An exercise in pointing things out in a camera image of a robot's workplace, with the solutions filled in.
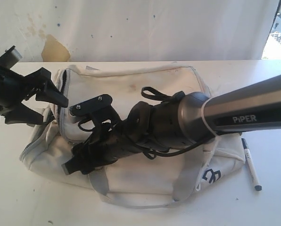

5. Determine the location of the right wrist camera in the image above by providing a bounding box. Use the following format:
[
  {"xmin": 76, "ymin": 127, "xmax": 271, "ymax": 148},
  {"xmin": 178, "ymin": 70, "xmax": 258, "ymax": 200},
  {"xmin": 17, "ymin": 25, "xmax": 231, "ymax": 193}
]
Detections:
[{"xmin": 68, "ymin": 94, "xmax": 113, "ymax": 123}]

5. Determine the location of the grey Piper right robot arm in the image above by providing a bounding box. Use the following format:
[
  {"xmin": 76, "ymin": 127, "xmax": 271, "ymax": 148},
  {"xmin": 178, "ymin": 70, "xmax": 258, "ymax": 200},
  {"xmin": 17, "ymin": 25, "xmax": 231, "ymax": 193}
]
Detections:
[{"xmin": 62, "ymin": 75, "xmax": 281, "ymax": 175}]

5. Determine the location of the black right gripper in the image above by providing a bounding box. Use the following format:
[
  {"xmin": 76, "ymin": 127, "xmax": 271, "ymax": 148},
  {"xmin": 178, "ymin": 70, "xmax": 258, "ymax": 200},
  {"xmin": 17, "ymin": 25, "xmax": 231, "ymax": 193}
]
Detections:
[{"xmin": 61, "ymin": 119, "xmax": 136, "ymax": 175}]

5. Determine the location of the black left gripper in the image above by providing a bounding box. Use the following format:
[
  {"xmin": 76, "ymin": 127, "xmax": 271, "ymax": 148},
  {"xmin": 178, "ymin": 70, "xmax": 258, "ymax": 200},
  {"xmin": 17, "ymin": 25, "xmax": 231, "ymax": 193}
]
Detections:
[{"xmin": 0, "ymin": 67, "xmax": 68, "ymax": 125}]

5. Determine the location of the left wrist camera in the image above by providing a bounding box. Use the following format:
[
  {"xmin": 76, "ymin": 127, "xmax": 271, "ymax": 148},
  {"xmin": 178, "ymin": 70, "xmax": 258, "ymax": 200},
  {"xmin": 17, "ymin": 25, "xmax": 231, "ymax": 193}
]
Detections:
[{"xmin": 0, "ymin": 46, "xmax": 22, "ymax": 69}]

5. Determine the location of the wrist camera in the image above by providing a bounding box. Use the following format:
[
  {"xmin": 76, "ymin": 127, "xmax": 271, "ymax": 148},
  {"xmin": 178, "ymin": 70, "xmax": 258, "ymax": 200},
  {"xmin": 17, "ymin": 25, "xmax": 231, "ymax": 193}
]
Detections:
[
  {"xmin": 0, "ymin": 46, "xmax": 22, "ymax": 69},
  {"xmin": 68, "ymin": 94, "xmax": 113, "ymax": 123}
]

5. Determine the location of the white canvas duffel bag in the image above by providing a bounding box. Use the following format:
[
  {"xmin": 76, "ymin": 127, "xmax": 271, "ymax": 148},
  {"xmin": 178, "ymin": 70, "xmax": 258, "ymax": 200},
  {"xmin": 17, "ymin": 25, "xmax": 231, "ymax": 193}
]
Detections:
[{"xmin": 20, "ymin": 64, "xmax": 246, "ymax": 207}]

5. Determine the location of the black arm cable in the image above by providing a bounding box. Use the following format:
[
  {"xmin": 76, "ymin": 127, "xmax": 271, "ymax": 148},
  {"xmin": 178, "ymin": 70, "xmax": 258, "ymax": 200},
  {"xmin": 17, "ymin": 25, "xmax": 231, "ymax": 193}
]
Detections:
[{"xmin": 79, "ymin": 86, "xmax": 216, "ymax": 161}]

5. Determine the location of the white marker with black cap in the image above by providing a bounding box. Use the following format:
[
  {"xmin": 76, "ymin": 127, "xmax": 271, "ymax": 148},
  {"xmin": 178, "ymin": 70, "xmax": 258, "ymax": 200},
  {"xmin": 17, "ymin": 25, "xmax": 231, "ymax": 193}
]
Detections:
[{"xmin": 241, "ymin": 138, "xmax": 262, "ymax": 192}]

